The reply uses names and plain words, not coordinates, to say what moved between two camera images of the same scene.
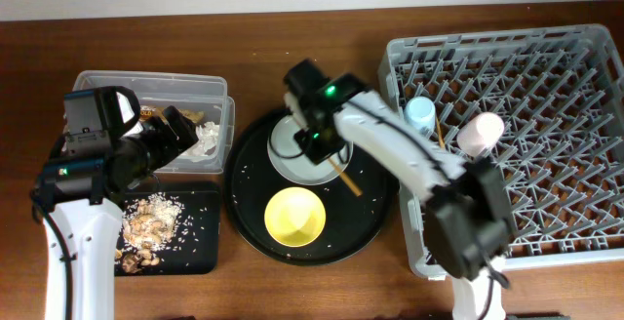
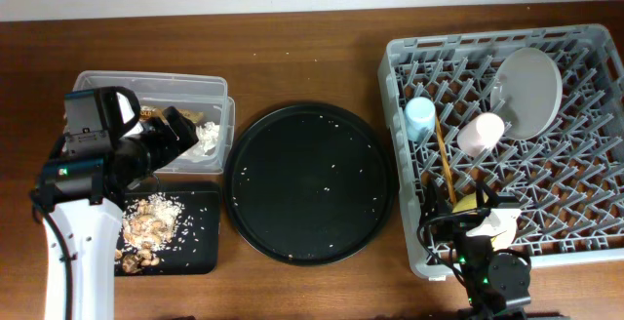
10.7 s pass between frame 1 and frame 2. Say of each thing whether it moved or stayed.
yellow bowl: moved
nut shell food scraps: stayed
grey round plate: moved
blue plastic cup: stayed
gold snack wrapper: stayed
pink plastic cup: stayed
